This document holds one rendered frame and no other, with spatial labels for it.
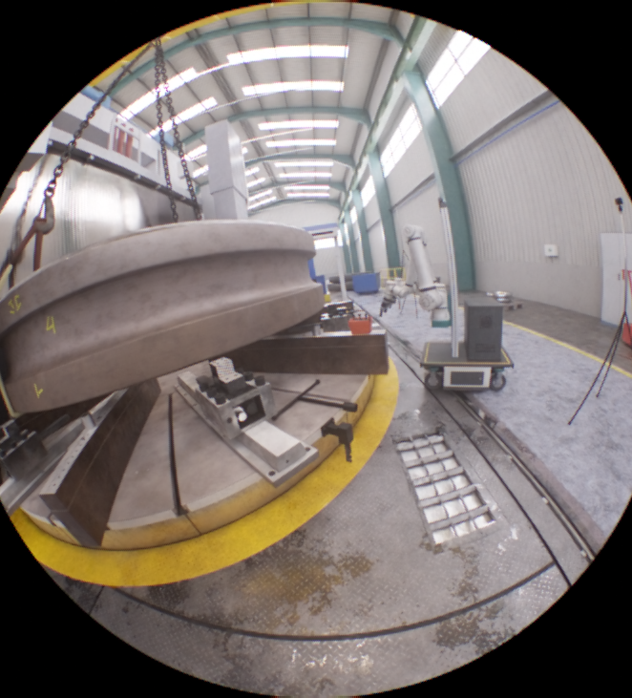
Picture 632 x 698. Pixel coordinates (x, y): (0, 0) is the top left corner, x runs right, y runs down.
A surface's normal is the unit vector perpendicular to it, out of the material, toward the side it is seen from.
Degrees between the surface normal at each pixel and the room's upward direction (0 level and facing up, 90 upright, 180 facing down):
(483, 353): 90
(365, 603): 0
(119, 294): 90
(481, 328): 90
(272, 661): 0
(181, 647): 0
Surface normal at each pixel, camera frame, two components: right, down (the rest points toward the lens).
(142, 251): 0.59, 0.14
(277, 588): -0.16, -0.94
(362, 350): -0.39, 0.33
